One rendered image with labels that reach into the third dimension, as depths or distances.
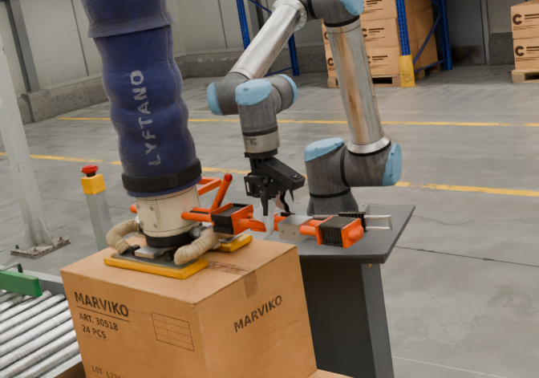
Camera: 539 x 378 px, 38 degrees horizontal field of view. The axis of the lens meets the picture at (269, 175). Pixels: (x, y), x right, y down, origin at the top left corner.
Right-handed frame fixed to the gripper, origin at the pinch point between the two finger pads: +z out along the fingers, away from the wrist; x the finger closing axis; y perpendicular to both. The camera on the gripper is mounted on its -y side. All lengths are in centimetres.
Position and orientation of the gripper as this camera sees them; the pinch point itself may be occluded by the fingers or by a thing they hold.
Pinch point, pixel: (282, 225)
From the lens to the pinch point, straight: 197.7
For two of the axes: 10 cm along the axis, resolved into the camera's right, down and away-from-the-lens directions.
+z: 1.6, 9.5, 2.6
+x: -6.3, 3.0, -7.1
